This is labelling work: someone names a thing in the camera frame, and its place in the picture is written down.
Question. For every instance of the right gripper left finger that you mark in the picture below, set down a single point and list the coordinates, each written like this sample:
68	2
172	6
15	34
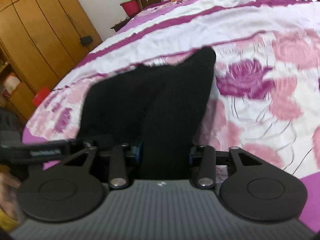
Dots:
78	185

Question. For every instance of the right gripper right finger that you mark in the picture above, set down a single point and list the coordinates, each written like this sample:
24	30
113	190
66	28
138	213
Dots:
246	185

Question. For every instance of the black knit cardigan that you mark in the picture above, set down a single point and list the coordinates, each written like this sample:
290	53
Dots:
157	109

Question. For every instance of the blurred person hand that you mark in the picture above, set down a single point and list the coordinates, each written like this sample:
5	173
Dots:
11	214

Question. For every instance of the red floor object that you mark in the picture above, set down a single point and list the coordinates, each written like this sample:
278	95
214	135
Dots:
40	96

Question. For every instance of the pink floral bed cover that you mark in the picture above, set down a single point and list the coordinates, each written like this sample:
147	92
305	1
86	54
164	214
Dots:
265	98

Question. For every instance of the wooden wardrobe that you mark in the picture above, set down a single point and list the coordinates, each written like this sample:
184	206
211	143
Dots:
40	43

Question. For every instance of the small black pouch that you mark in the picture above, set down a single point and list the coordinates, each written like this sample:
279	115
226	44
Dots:
86	40

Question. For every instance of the dark wooden nightstand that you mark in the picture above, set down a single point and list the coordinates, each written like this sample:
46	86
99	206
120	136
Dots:
121	24

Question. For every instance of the red plastic bucket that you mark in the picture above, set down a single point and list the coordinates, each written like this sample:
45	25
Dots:
130	7

